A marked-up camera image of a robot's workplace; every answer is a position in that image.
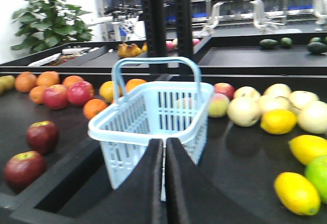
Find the dark red apple far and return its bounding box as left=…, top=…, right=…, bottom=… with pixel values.
left=26, top=120, right=59, bottom=155

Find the dark green avocado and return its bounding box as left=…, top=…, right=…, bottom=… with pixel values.
left=259, top=39, right=278, bottom=49

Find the brown pear cluster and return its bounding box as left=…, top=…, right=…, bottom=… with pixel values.
left=118, top=43, right=142, bottom=58

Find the pink-red apple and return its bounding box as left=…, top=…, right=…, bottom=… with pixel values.
left=43, top=84, right=68, bottom=110
left=67, top=81, right=94, bottom=107

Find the green potted plant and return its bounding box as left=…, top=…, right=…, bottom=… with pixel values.
left=11, top=0, right=92, bottom=54

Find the yellow lemon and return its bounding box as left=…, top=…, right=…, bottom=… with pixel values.
left=260, top=109, right=297, bottom=135
left=288, top=135, right=326, bottom=165
left=274, top=172, right=321, bottom=216

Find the yellow lemon middle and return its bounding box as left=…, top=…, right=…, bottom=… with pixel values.
left=288, top=135, right=326, bottom=165

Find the pink peach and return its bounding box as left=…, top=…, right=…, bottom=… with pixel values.
left=208, top=93, right=230, bottom=118

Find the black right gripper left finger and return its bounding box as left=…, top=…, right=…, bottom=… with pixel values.
left=72, top=139, right=163, bottom=223

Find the pink-red apple right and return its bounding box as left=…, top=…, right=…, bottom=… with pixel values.
left=67, top=81, right=94, bottom=107

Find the yellow lemon upper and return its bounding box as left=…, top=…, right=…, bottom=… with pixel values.
left=260, top=109, right=297, bottom=135

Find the red apple behind basket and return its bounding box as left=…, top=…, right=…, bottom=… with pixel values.
left=214, top=82, right=236, bottom=100

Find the pale white pear front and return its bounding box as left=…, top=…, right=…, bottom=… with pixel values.
left=227, top=96, right=262, bottom=127

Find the dark red apple near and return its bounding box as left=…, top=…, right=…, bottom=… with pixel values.
left=4, top=151, right=46, bottom=193

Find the pink-red apple left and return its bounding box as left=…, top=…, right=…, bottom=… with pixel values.
left=43, top=84, right=68, bottom=110

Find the yellow lemon lower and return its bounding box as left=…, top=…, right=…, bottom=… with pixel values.
left=274, top=172, right=321, bottom=216

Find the green apple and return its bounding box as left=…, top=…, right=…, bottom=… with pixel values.
left=305, top=155, right=326, bottom=204

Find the light blue plastic basket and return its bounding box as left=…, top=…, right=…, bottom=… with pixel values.
left=88, top=57, right=214, bottom=189

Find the orange front small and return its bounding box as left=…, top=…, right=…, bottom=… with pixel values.
left=83, top=98, right=108, bottom=119

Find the black perforated upright post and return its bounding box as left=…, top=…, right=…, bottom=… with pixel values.
left=142, top=0, right=194, bottom=59

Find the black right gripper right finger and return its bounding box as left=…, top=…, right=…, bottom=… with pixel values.
left=166, top=138, right=258, bottom=223

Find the dark red apple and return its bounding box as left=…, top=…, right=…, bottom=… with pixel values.
left=4, top=151, right=46, bottom=193
left=26, top=120, right=59, bottom=155

